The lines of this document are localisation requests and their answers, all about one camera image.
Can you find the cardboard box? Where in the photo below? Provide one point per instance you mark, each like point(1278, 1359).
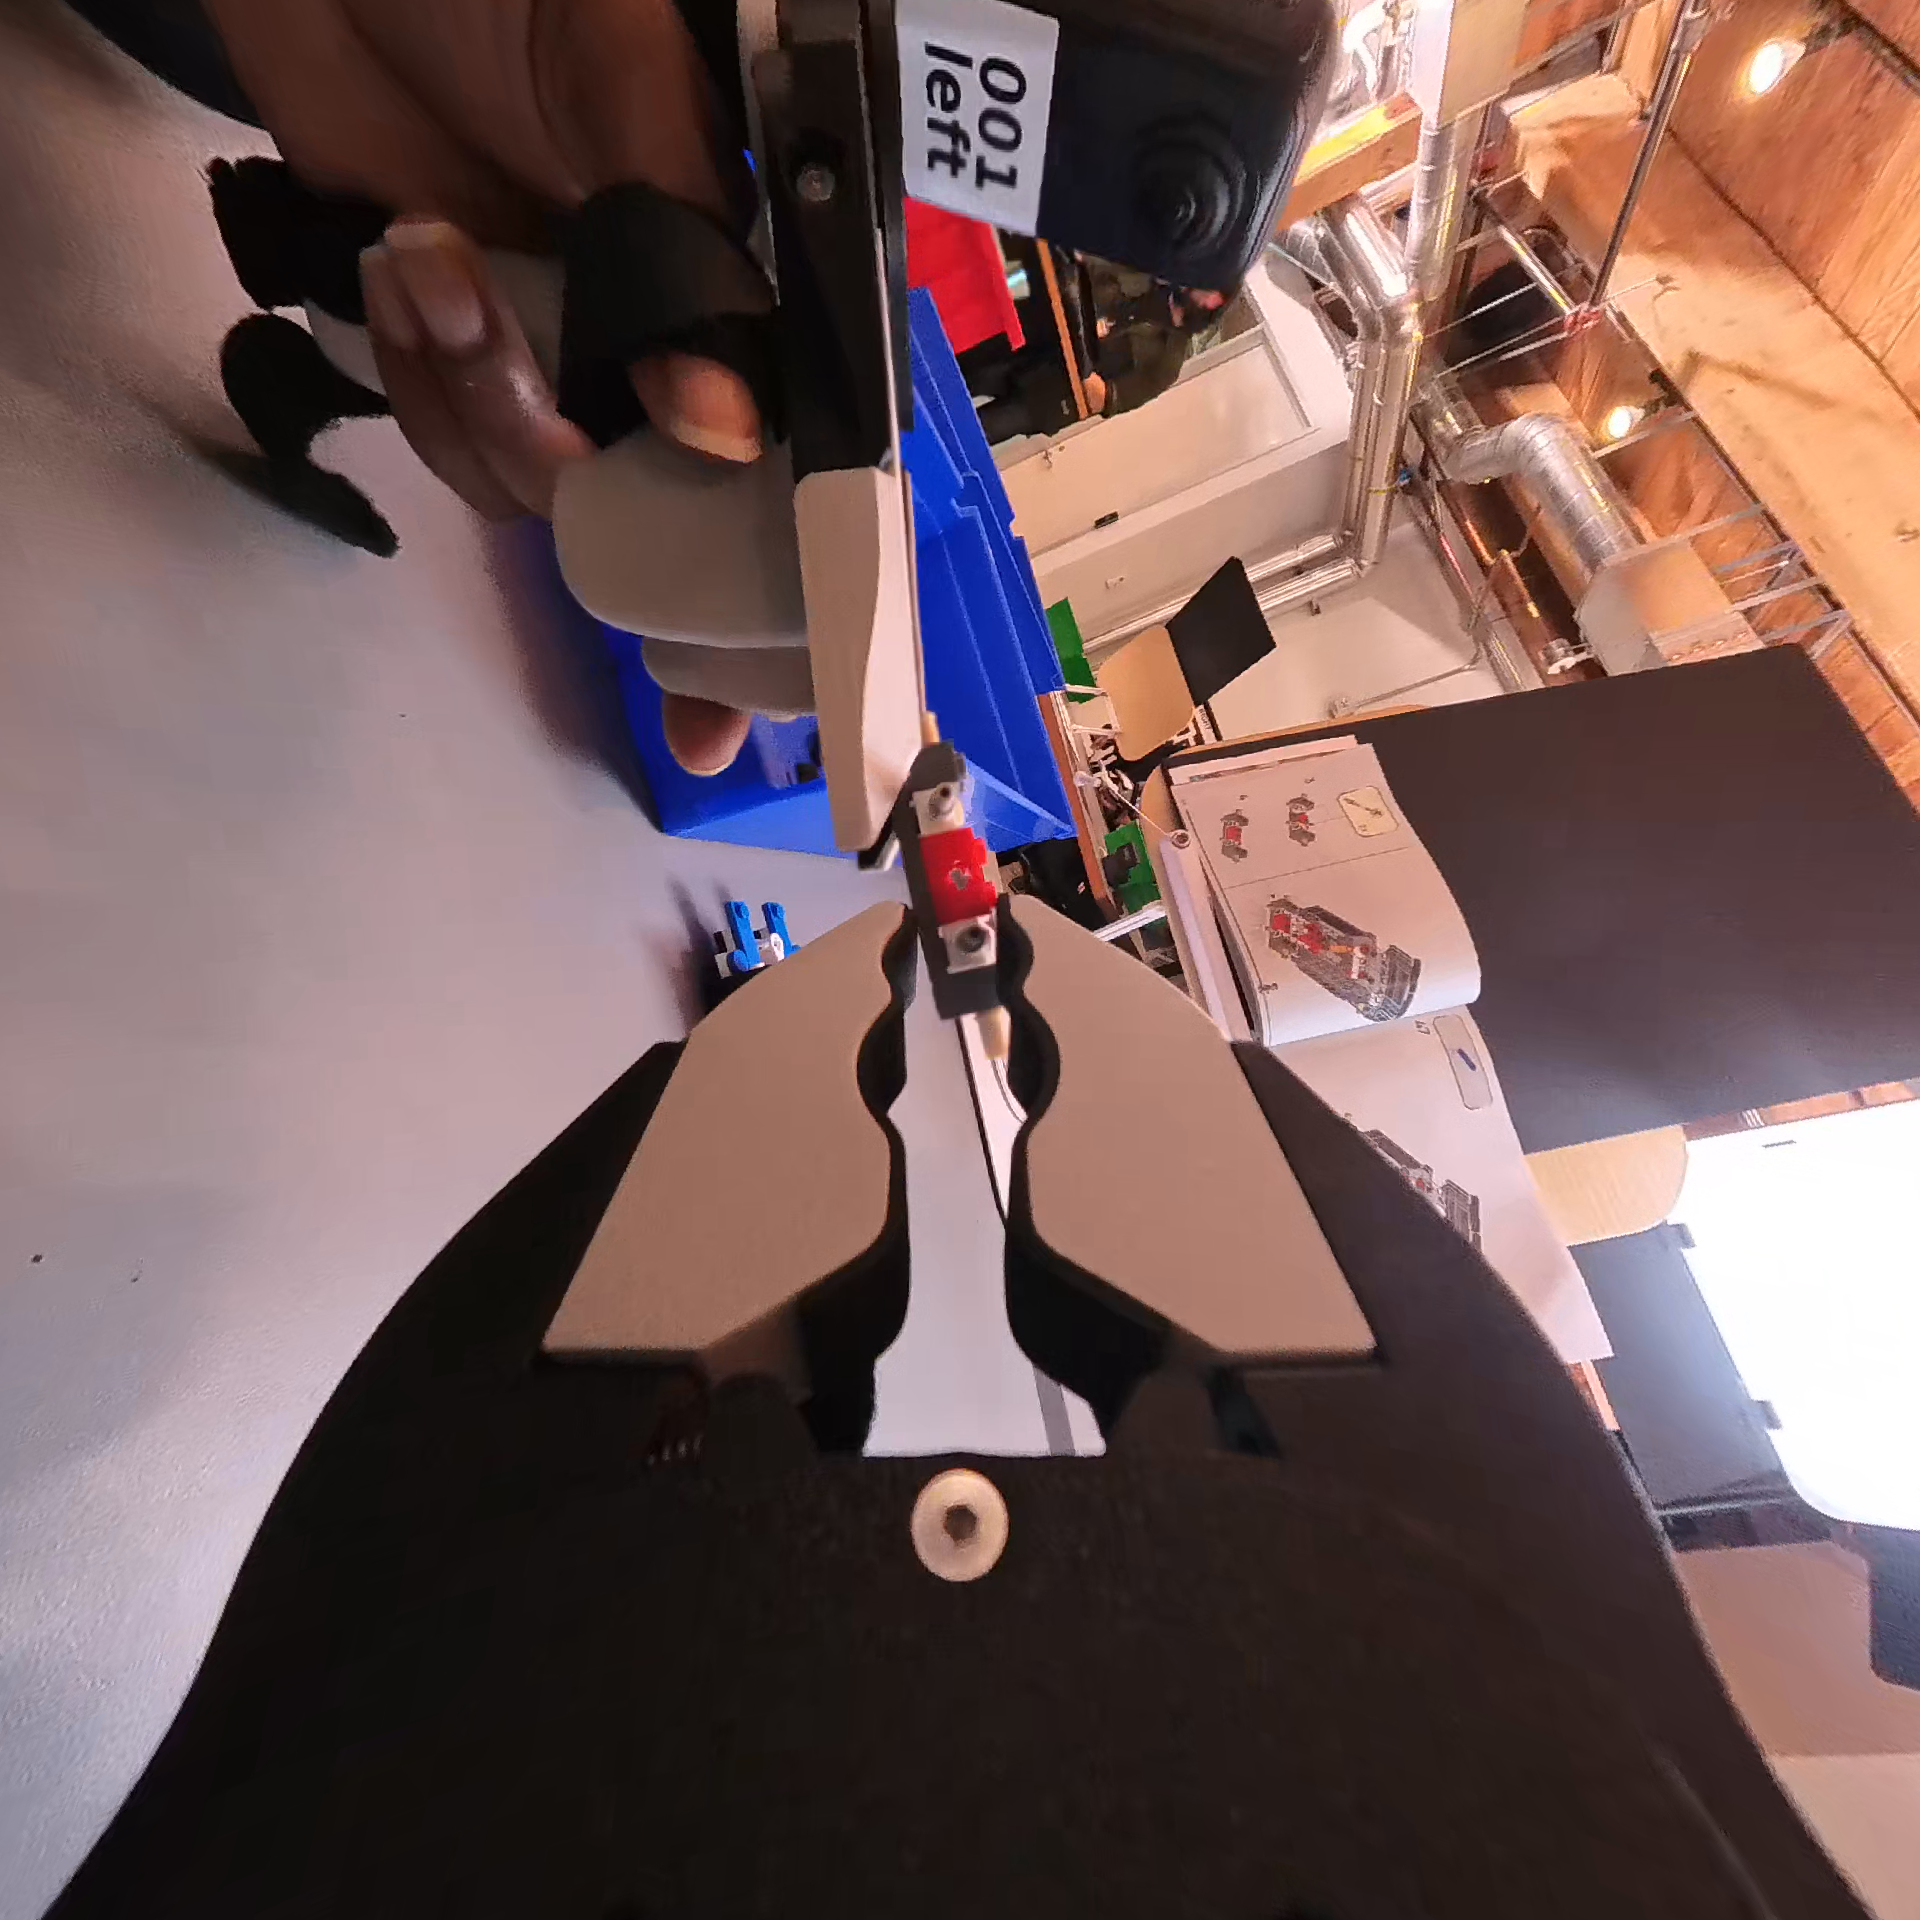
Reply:
point(1154, 690)

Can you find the partly built lego car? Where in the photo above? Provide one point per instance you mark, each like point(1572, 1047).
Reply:
point(750, 938)

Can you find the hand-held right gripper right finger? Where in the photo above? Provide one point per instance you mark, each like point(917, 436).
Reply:
point(1218, 1200)

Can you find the person's left hand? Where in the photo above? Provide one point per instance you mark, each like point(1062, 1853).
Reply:
point(452, 121)

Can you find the blue plastic bin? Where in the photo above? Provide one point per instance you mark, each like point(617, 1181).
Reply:
point(978, 601)

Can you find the beige wooden chair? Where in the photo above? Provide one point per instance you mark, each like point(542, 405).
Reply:
point(1612, 1190)

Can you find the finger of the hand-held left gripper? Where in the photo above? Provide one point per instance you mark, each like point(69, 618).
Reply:
point(865, 631)

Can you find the black partition panel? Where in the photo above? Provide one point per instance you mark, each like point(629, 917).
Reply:
point(1681, 872)

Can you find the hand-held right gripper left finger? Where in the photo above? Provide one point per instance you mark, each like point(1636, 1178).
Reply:
point(708, 1200)

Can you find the red plastic bin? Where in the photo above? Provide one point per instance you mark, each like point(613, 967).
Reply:
point(962, 277)

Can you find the small red black lego piece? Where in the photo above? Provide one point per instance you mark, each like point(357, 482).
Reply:
point(958, 877)

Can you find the silver ventilation duct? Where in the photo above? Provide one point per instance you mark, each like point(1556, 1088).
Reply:
point(1546, 480)

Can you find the open instruction booklet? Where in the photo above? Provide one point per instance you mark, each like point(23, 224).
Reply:
point(1323, 932)

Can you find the black computer monitor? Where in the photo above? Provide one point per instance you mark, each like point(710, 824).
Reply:
point(1226, 624)

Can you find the hanging ceiling lamp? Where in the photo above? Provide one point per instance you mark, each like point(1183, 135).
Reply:
point(1775, 60)

